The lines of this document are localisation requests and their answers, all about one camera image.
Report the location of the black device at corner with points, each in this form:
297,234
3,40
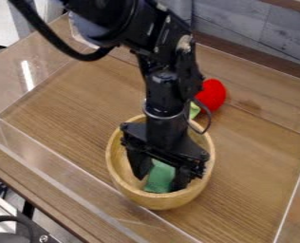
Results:
27,231

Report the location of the brown wooden bowl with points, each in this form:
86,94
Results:
131,187

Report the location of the green rectangular stick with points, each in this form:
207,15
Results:
161,176

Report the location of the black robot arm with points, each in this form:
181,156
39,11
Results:
158,37

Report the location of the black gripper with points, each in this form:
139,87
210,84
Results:
161,139

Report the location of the red toy strawberry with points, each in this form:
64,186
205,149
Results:
211,97

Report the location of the clear acrylic front wall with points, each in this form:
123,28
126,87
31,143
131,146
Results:
76,199

